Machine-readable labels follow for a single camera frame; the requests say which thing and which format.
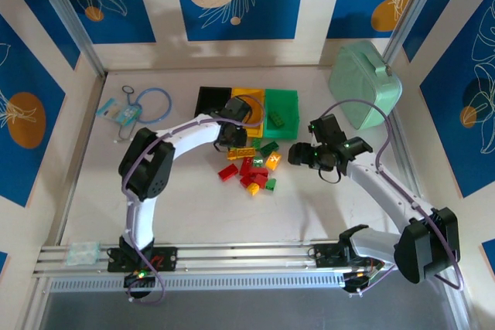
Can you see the small orange lego brick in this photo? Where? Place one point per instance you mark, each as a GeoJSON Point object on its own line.
{"type": "Point", "coordinates": [231, 155]}

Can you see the long orange lego brick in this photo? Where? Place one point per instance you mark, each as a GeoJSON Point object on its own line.
{"type": "Point", "coordinates": [246, 152]}

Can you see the small green lego brick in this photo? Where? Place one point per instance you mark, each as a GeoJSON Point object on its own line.
{"type": "Point", "coordinates": [257, 143]}

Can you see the orange printed lego brick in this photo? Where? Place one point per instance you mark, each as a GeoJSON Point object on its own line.
{"type": "Point", "coordinates": [274, 161]}

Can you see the dark green lego brick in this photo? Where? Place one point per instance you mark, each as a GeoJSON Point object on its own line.
{"type": "Point", "coordinates": [269, 149]}

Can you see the tall red lego brick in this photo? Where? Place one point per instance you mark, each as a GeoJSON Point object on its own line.
{"type": "Point", "coordinates": [246, 165]}

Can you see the green printed lego brick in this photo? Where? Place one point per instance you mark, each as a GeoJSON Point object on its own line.
{"type": "Point", "coordinates": [258, 161]}

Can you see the long green lego brick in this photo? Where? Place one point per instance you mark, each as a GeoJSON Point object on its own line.
{"type": "Point", "coordinates": [277, 120]}

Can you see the green sloped lego brick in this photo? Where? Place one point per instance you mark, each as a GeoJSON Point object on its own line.
{"type": "Point", "coordinates": [271, 184]}

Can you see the small yellow lego brick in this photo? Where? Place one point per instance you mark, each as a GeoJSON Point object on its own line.
{"type": "Point", "coordinates": [253, 189]}

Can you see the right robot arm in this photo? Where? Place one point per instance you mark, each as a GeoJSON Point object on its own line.
{"type": "Point", "coordinates": [386, 191]}

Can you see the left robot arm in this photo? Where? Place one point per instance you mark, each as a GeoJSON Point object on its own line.
{"type": "Point", "coordinates": [149, 175]}

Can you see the black plastic bin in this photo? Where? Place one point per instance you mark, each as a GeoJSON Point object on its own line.
{"type": "Point", "coordinates": [210, 98]}

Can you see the yellow plastic bin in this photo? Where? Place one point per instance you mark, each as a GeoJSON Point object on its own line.
{"type": "Point", "coordinates": [247, 91]}

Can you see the green plastic bin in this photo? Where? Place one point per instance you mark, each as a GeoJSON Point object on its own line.
{"type": "Point", "coordinates": [286, 102]}

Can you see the mint green carry case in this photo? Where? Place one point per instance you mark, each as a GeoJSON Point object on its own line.
{"type": "Point", "coordinates": [359, 82]}

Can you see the blue stethoscope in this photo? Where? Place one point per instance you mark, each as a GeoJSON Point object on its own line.
{"type": "Point", "coordinates": [127, 90]}

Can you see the blue white card packet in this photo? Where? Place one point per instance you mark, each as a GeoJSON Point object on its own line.
{"type": "Point", "coordinates": [116, 111]}

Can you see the black right connector board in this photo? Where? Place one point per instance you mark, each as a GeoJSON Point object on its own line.
{"type": "Point", "coordinates": [354, 285]}

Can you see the black connector board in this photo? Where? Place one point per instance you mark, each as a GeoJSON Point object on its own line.
{"type": "Point", "coordinates": [133, 281]}
{"type": "Point", "coordinates": [354, 285]}

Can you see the black left connector board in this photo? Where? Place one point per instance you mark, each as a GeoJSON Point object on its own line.
{"type": "Point", "coordinates": [133, 281]}

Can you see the clear plastic bag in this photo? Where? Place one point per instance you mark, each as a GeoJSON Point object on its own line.
{"type": "Point", "coordinates": [82, 253]}

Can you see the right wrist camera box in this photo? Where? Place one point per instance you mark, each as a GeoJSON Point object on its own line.
{"type": "Point", "coordinates": [328, 129]}

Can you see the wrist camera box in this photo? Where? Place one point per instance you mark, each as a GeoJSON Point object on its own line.
{"type": "Point", "coordinates": [328, 129]}
{"type": "Point", "coordinates": [237, 109]}

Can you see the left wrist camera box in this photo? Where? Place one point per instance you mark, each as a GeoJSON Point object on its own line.
{"type": "Point", "coordinates": [237, 109]}

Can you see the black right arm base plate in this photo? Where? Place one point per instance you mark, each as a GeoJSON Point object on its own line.
{"type": "Point", "coordinates": [323, 256]}

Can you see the aluminium frame rail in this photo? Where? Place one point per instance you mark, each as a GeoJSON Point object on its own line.
{"type": "Point", "coordinates": [239, 256]}

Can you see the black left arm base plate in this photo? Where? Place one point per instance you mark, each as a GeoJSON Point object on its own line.
{"type": "Point", "coordinates": [168, 258]}

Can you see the aluminium frame post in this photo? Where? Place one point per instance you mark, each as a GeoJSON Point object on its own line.
{"type": "Point", "coordinates": [414, 5]}
{"type": "Point", "coordinates": [65, 5]}

